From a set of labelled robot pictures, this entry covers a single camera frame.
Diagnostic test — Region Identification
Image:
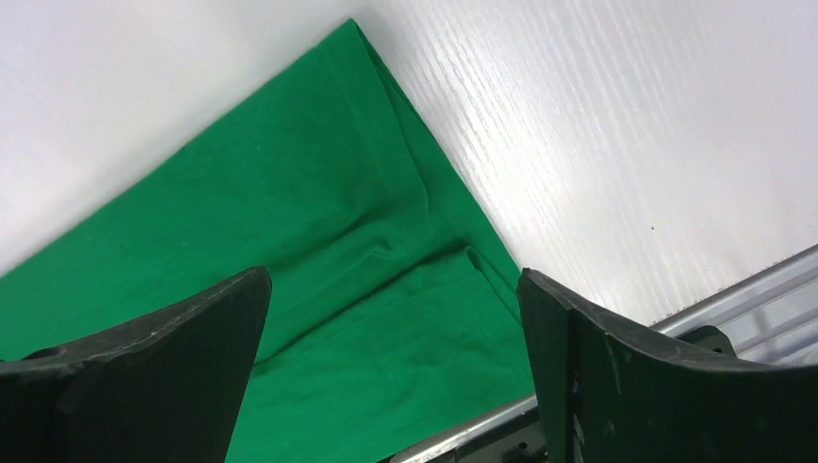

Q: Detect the green t-shirt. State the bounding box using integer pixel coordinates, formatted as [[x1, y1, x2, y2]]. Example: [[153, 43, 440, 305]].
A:
[[1, 21, 532, 462]]

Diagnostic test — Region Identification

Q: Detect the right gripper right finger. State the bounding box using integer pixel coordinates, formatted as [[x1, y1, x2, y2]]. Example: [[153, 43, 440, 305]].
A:
[[517, 269, 817, 462]]

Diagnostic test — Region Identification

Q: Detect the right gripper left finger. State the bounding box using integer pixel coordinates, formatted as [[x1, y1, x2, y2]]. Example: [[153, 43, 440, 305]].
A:
[[1, 267, 272, 462]]

